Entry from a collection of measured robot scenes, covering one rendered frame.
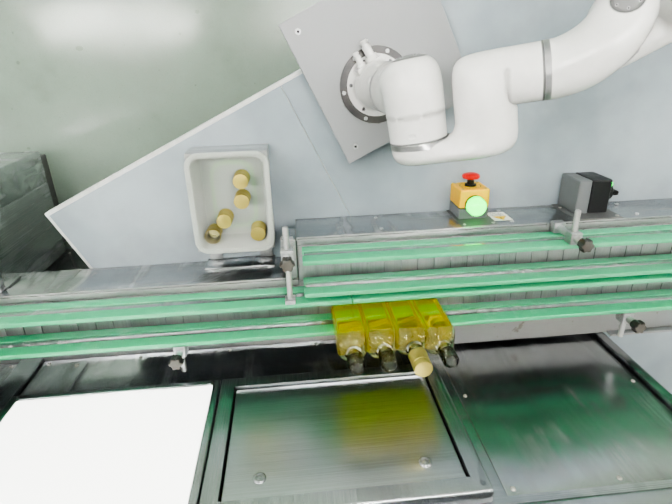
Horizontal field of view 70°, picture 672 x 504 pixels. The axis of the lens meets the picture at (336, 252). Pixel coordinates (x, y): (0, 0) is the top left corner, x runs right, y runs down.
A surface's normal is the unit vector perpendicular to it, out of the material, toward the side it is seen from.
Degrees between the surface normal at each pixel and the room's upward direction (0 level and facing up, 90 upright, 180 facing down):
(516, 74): 24
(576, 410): 91
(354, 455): 91
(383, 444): 90
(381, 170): 0
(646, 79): 0
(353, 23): 4
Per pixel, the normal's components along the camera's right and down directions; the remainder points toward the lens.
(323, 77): 0.15, 0.36
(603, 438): -0.04, -0.92
